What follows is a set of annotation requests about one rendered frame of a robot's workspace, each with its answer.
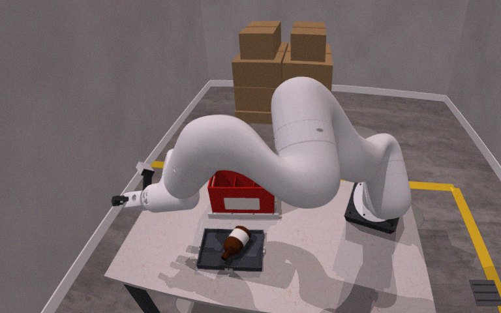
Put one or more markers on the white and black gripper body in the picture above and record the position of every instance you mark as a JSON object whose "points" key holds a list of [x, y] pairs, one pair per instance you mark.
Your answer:
{"points": [[135, 201]]}

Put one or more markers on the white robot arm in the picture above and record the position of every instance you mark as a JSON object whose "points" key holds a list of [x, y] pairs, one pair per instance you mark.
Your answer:
{"points": [[310, 130]]}

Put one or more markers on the brown bottle with white label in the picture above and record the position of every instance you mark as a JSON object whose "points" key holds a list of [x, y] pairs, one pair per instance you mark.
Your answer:
{"points": [[235, 242]]}

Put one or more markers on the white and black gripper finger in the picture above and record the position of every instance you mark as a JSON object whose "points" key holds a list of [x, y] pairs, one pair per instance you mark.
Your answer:
{"points": [[116, 200]]}

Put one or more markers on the red open-top crate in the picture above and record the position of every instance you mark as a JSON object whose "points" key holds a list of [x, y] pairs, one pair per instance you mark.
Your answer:
{"points": [[233, 192]]}

